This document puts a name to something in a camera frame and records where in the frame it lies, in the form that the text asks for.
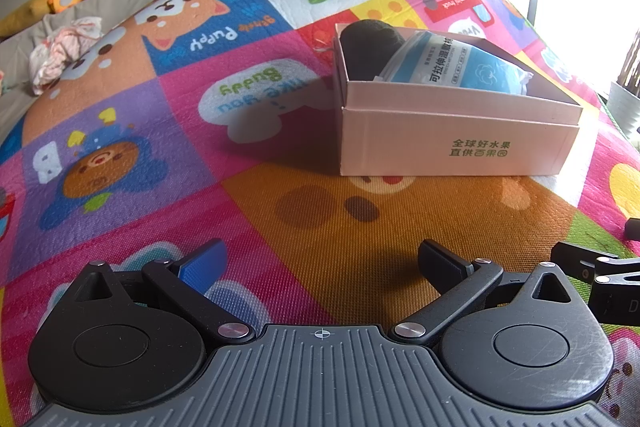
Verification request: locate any crumpled white pink cloth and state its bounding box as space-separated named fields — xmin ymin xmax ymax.
xmin=30 ymin=17 xmax=103 ymax=96

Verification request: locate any black plush toy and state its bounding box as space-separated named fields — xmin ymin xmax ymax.
xmin=340 ymin=20 xmax=406 ymax=80

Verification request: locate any yellow plush pillow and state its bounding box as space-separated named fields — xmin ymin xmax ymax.
xmin=0 ymin=0 xmax=51 ymax=38

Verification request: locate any pink cardboard box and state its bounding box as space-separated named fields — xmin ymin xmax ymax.
xmin=332 ymin=22 xmax=585 ymax=178

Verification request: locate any blue wipes packet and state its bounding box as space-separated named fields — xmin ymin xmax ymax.
xmin=372 ymin=32 xmax=536 ymax=96

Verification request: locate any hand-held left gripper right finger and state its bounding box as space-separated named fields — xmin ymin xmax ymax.
xmin=392 ymin=239 xmax=577 ymax=349

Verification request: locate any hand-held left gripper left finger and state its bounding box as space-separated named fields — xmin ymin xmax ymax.
xmin=64 ymin=238 xmax=257 ymax=347

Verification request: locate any colourful cartoon play mat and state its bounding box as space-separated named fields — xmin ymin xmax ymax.
xmin=0 ymin=0 xmax=640 ymax=427

